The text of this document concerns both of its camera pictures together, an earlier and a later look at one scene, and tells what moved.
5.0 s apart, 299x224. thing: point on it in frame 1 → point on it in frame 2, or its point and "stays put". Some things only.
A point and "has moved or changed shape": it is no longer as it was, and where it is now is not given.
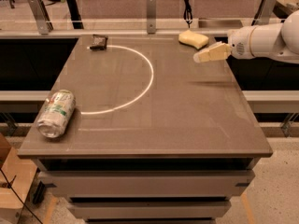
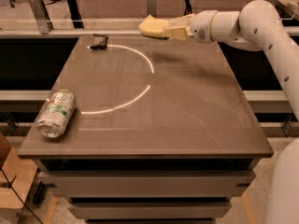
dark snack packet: x=99 y=42 stays put
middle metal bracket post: x=151 y=16 stays put
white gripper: x=239 y=43 → x=202 y=27
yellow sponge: x=193 y=39 has moved or changed shape
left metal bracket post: x=40 y=13 stays put
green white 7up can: x=55 y=115 stays put
